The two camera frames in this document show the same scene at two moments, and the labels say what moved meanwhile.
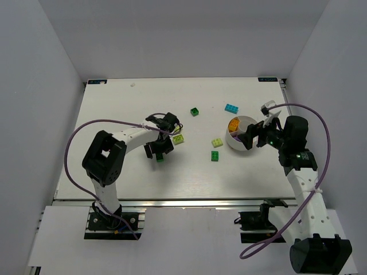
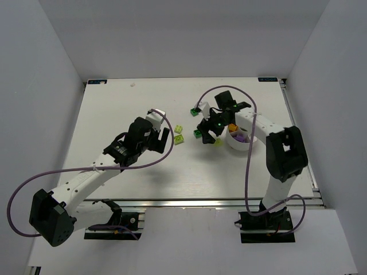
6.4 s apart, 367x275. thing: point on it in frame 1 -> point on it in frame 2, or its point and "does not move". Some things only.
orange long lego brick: [233, 125] does not move
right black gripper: [258, 136] -> [209, 126]
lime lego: [178, 139] does not move
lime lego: [217, 142] does not move
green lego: [214, 156] -> [197, 134]
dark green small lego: [194, 112] does not move
